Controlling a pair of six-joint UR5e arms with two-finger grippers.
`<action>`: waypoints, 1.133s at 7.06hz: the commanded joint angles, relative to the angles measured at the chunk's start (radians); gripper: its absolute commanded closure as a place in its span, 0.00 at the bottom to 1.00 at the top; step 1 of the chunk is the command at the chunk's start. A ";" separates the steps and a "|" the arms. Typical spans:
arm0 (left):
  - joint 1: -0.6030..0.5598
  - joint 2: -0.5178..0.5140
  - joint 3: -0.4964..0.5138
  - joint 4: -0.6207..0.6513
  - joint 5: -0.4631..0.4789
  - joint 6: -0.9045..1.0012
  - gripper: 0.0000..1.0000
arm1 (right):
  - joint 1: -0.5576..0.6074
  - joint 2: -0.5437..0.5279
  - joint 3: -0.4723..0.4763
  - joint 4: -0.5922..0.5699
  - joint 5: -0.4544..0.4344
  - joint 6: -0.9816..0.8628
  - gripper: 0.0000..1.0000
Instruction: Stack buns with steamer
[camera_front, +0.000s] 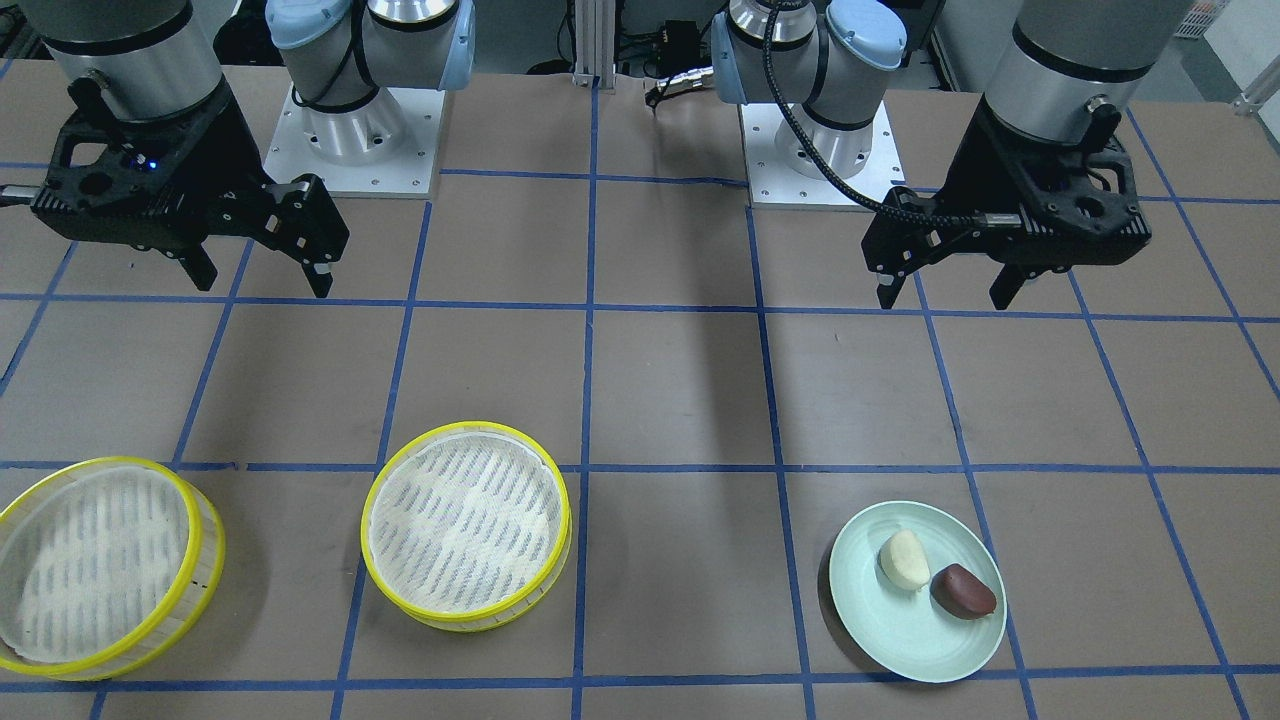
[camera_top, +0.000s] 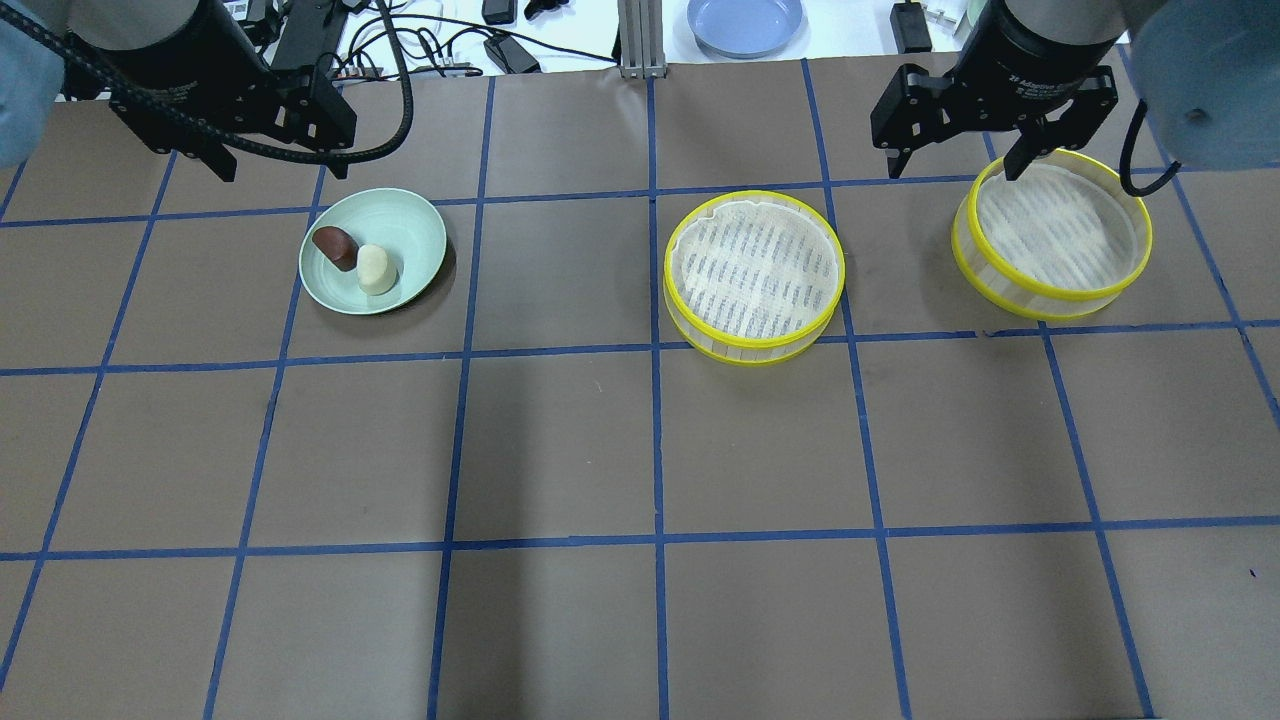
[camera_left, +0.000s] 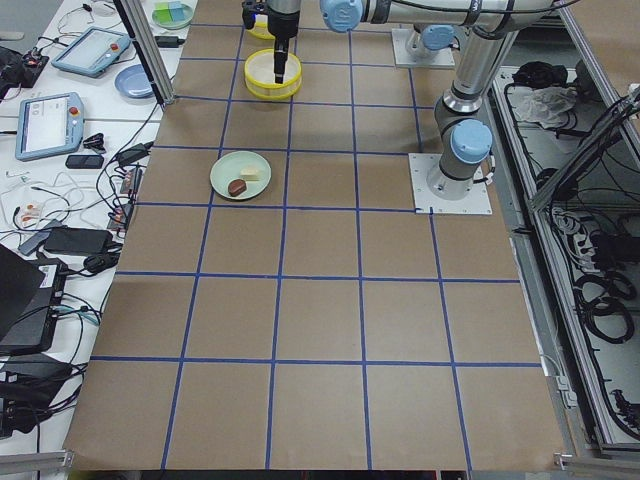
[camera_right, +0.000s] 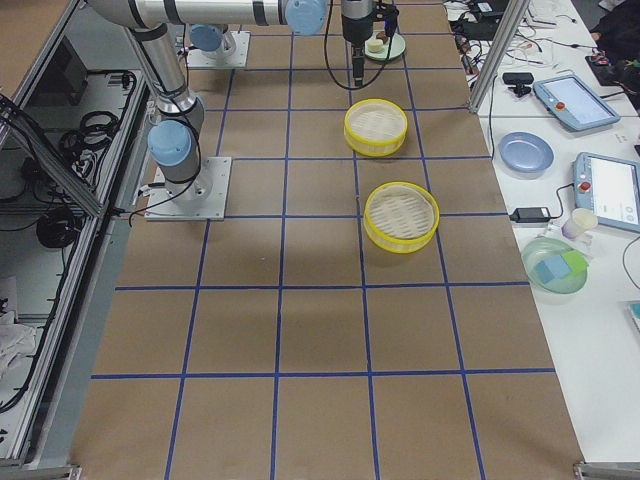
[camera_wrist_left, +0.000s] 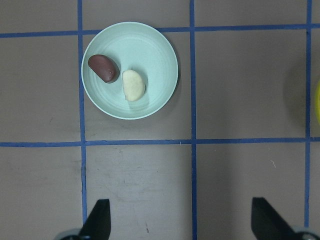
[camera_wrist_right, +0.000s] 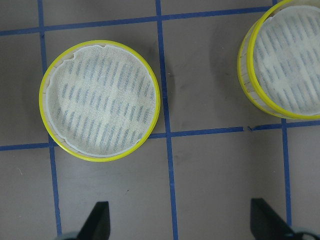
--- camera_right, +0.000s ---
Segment blue sponge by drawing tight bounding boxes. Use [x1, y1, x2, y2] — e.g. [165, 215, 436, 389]
[533, 255, 570, 284]

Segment black power adapter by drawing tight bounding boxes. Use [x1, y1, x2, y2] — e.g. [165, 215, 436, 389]
[509, 207, 552, 224]

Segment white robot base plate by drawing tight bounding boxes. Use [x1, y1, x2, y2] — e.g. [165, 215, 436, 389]
[144, 157, 232, 221]

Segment far teach pendant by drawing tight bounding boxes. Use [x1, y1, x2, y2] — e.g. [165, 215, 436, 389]
[532, 74, 620, 131]

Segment near teach pendant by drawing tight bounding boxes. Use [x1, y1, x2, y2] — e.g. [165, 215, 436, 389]
[573, 152, 639, 232]

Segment green glass bowl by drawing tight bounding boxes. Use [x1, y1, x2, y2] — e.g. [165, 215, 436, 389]
[522, 237, 589, 294]

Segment teach pendant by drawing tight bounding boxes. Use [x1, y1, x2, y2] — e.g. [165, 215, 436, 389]
[573, 152, 639, 232]
[532, 74, 620, 131]

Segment white paper cup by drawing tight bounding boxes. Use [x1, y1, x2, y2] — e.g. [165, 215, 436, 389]
[561, 208, 598, 239]

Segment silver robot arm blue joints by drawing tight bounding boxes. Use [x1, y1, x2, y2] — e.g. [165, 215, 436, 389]
[85, 0, 330, 203]

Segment green sponge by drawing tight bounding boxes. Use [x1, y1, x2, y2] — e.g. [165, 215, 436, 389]
[561, 249, 588, 275]

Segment blue plate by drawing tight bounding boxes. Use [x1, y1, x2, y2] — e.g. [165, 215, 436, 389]
[498, 132, 554, 180]

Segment white steamed bun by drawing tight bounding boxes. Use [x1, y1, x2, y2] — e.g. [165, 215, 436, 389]
[365, 38, 385, 57]

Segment white crumpled cloth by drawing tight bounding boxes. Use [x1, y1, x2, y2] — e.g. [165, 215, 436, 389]
[1, 310, 36, 377]

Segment yellow bamboo steamer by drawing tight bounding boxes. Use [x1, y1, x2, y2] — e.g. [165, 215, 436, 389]
[343, 98, 408, 157]
[363, 181, 440, 254]

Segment black webcam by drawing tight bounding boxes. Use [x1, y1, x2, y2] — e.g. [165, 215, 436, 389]
[502, 72, 534, 98]

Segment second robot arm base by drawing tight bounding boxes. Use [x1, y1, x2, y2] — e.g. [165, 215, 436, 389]
[189, 24, 236, 56]

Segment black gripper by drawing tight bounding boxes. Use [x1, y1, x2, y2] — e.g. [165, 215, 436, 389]
[341, 0, 374, 88]

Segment aluminium frame post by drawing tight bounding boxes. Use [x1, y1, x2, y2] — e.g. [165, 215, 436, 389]
[468, 0, 530, 114]

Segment pale green plate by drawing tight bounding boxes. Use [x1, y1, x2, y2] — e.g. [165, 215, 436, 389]
[365, 30, 406, 61]

